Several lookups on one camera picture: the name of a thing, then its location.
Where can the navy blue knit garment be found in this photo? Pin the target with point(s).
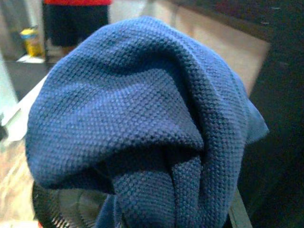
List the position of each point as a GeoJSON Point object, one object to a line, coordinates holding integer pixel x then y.
{"type": "Point", "coordinates": [118, 107]}

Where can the person red shirt black shorts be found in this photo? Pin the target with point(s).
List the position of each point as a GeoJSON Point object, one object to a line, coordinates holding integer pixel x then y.
{"type": "Point", "coordinates": [76, 23]}

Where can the black floor fan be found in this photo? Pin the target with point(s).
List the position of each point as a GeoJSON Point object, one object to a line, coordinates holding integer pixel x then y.
{"type": "Point", "coordinates": [71, 209]}

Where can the black stone countertop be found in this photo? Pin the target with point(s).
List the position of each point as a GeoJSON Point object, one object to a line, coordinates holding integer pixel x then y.
{"type": "Point", "coordinates": [237, 14]}

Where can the dark grey floor mat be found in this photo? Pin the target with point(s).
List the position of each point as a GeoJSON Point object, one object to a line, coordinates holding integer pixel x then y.
{"type": "Point", "coordinates": [26, 76]}

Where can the yellow plastic bottle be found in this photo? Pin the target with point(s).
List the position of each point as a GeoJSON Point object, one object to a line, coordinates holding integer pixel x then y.
{"type": "Point", "coordinates": [32, 44]}

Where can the black door frame post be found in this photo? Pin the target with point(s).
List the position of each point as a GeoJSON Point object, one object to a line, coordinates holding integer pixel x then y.
{"type": "Point", "coordinates": [280, 142]}

